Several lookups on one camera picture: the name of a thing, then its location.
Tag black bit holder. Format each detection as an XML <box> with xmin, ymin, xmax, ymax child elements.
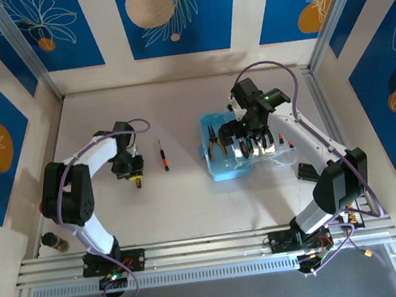
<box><xmin>297</xmin><ymin>160</ymin><xmax>321</xmax><ymax>182</ymax></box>

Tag grey slotted cable duct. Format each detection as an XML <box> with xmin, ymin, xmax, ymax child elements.
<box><xmin>30</xmin><ymin>255</ymin><xmax>304</xmax><ymax>297</ymax></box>

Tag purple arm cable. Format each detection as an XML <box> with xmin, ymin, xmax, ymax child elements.
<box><xmin>45</xmin><ymin>117</ymin><xmax>169</xmax><ymax>297</ymax></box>
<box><xmin>231</xmin><ymin>50</ymin><xmax>392</xmax><ymax>281</ymax></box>

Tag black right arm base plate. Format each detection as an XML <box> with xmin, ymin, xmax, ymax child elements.
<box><xmin>267</xmin><ymin>225</ymin><xmax>333</xmax><ymax>255</ymax></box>

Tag aluminium side rail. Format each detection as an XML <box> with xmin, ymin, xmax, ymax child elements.
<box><xmin>301</xmin><ymin>60</ymin><xmax>373</xmax><ymax>214</ymax></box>

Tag yellow black long nose pliers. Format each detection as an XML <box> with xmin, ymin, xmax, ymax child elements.
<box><xmin>205</xmin><ymin>123</ymin><xmax>229</xmax><ymax>161</ymax></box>

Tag black board yellow connectors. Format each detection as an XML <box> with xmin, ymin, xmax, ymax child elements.
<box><xmin>337</xmin><ymin>201</ymin><xmax>367</xmax><ymax>230</ymax></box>

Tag aluminium corner post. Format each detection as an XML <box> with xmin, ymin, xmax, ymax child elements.
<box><xmin>0</xmin><ymin>0</ymin><xmax>66</xmax><ymax>108</ymax></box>
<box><xmin>301</xmin><ymin>0</ymin><xmax>380</xmax><ymax>73</ymax></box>

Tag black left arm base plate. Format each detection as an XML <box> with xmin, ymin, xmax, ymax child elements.
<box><xmin>80</xmin><ymin>248</ymin><xmax>149</xmax><ymax>279</ymax></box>

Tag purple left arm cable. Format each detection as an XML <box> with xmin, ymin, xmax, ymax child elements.
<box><xmin>45</xmin><ymin>117</ymin><xmax>169</xmax><ymax>297</ymax></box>

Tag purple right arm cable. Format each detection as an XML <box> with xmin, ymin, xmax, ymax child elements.
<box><xmin>231</xmin><ymin>50</ymin><xmax>392</xmax><ymax>281</ymax></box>

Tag wide aluminium frame rail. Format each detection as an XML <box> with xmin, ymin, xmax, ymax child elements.
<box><xmin>12</xmin><ymin>214</ymin><xmax>396</xmax><ymax>291</ymax></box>

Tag small dark bottle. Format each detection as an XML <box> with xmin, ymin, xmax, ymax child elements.
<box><xmin>40</xmin><ymin>231</ymin><xmax>70</xmax><ymax>254</ymax></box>

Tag blue clear plastic tool box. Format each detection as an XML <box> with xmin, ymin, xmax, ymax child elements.
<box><xmin>194</xmin><ymin>104</ymin><xmax>300</xmax><ymax>184</ymax></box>

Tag thin aluminium table rail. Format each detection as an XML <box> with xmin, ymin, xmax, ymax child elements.
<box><xmin>59</xmin><ymin>62</ymin><xmax>314</xmax><ymax>99</ymax></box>

